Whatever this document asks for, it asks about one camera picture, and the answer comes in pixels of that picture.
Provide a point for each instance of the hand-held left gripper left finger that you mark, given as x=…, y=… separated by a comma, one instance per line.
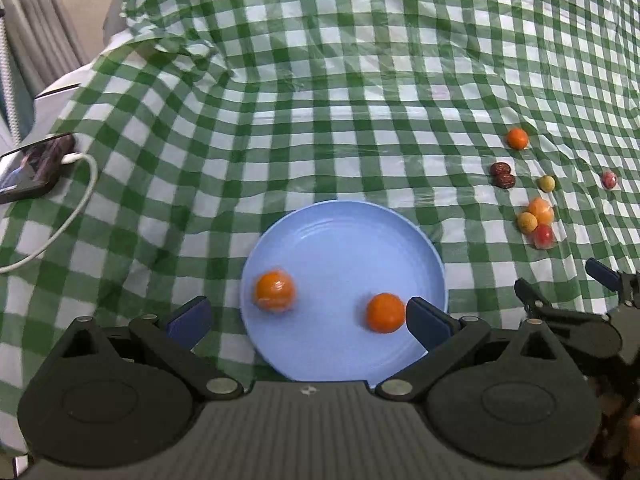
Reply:
x=190, y=317

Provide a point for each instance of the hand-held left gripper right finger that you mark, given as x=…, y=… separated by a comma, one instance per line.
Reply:
x=425, y=321

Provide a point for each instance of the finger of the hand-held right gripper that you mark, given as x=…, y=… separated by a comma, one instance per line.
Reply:
x=602, y=272
x=565, y=317

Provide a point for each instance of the orange mandarin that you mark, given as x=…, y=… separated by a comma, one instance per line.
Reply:
x=517, y=138
x=274, y=290
x=542, y=209
x=385, y=312

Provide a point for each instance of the red round fruit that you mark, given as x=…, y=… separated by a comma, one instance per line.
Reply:
x=543, y=236
x=609, y=180

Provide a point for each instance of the blue round plate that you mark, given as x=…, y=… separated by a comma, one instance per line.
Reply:
x=345, y=250

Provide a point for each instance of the small yellow round fruit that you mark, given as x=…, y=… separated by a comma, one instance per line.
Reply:
x=546, y=183
x=527, y=222

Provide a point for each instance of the dark red date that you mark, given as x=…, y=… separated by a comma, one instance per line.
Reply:
x=499, y=169
x=506, y=181

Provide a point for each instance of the black smartphone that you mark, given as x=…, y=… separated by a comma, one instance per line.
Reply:
x=35, y=165

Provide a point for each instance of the green checked tablecloth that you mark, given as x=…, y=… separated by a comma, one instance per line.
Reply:
x=350, y=85

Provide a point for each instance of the white box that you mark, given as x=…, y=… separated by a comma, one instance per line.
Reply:
x=50, y=102

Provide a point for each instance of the grey curtain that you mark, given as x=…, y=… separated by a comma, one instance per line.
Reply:
x=45, y=15

